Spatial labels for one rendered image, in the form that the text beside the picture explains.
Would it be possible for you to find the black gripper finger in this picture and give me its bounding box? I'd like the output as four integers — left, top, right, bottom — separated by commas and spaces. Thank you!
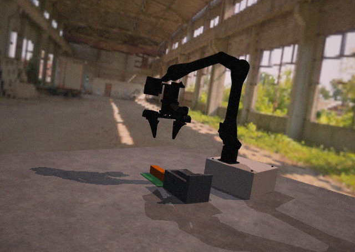
146, 118, 159, 138
172, 121, 187, 139

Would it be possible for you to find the orange l-shaped part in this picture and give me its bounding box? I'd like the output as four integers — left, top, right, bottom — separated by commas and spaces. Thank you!
150, 165, 165, 181

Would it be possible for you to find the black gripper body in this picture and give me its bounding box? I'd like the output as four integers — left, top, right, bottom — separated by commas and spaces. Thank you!
142, 97, 191, 123

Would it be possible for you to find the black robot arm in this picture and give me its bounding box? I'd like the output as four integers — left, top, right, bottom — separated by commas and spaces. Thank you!
144, 52, 250, 164

